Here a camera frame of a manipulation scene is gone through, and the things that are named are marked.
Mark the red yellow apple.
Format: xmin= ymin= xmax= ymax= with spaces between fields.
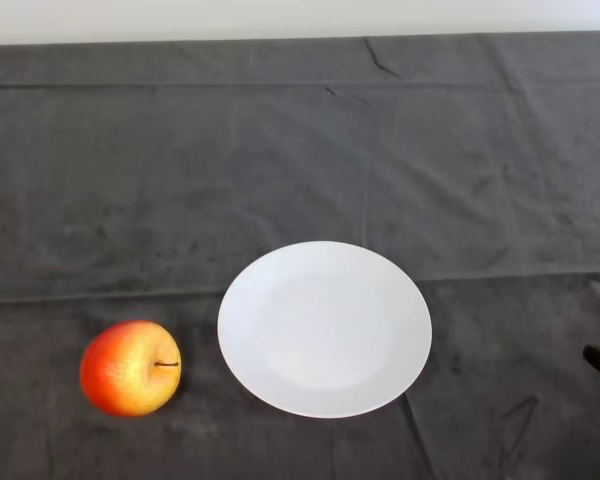
xmin=79 ymin=319 xmax=183 ymax=418

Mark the white round plate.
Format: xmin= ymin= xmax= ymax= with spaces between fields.
xmin=216 ymin=240 xmax=434 ymax=420

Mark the black cloth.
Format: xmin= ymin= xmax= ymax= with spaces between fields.
xmin=0 ymin=30 xmax=600 ymax=480

